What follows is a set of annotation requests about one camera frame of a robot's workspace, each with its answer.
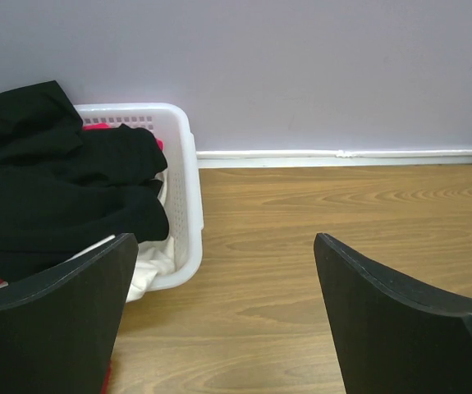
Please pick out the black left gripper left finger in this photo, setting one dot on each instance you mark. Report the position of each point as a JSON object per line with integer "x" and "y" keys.
{"x": 47, "y": 328}

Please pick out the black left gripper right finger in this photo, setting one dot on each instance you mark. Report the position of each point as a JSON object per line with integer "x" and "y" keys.
{"x": 392, "y": 333}

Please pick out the black floral print t-shirt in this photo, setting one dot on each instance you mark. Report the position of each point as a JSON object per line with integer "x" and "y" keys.
{"x": 64, "y": 188}

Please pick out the white garment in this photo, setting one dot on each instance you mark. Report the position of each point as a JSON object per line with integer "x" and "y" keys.
{"x": 154, "y": 259}

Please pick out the white plastic laundry basket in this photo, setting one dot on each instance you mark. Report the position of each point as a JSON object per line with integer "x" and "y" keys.
{"x": 184, "y": 203}

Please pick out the white wall trim strip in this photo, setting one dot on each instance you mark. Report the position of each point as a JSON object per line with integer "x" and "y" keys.
{"x": 340, "y": 153}

